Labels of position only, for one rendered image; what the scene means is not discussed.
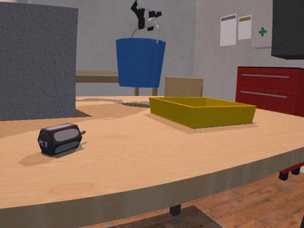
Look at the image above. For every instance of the yellow shallow tray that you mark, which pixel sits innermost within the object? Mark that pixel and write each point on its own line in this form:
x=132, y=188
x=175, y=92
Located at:
x=197, y=112

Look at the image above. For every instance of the blue pail with grey handle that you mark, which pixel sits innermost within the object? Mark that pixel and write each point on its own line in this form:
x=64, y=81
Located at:
x=140, y=60

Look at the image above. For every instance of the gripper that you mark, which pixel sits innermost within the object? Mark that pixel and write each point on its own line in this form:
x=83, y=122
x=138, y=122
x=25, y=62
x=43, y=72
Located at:
x=150, y=6

